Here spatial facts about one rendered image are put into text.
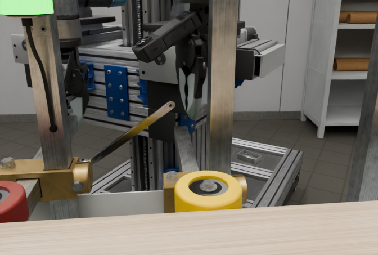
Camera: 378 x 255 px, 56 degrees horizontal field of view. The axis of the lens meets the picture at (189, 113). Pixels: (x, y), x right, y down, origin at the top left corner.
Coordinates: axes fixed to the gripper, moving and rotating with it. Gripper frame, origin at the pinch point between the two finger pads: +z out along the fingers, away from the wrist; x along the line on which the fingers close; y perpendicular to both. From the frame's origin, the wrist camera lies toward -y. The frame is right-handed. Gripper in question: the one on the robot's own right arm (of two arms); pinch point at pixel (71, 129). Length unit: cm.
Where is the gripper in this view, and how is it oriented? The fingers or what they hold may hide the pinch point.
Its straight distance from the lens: 85.8
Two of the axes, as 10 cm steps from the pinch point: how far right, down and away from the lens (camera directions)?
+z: 0.0, 9.4, 3.4
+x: -9.9, 0.3, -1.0
